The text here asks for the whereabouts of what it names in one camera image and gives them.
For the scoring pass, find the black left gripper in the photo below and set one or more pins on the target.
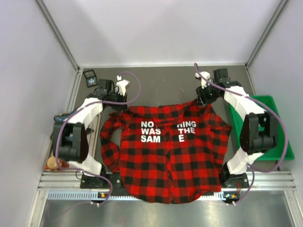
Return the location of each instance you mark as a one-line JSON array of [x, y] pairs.
[[117, 104]]

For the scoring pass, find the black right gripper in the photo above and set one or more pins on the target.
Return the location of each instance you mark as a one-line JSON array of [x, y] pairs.
[[202, 100]]

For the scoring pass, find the red black plaid shirt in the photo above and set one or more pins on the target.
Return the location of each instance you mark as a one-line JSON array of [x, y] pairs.
[[166, 154]]

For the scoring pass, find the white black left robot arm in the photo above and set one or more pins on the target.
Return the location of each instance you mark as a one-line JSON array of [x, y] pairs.
[[70, 144]]

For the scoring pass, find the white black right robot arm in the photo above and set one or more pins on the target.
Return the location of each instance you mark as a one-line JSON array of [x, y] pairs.
[[259, 132]]

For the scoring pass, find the small black brooch box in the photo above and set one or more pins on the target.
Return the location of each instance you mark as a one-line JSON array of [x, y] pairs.
[[91, 78]]

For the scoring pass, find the blue star-shaped dish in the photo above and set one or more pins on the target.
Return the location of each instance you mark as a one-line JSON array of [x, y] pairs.
[[61, 117]]

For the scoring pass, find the orange brown cup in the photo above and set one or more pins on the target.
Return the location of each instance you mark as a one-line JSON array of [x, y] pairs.
[[51, 164]]

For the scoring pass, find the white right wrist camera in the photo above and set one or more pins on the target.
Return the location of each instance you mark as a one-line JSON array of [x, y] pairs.
[[204, 78]]

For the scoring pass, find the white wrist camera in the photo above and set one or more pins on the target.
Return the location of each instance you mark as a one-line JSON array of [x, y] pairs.
[[204, 78], [121, 85]]

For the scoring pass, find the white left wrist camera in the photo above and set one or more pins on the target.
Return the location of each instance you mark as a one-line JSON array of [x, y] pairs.
[[121, 85]]

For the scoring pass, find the slotted grey cable duct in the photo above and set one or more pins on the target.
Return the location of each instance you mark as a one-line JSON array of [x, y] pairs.
[[100, 196]]

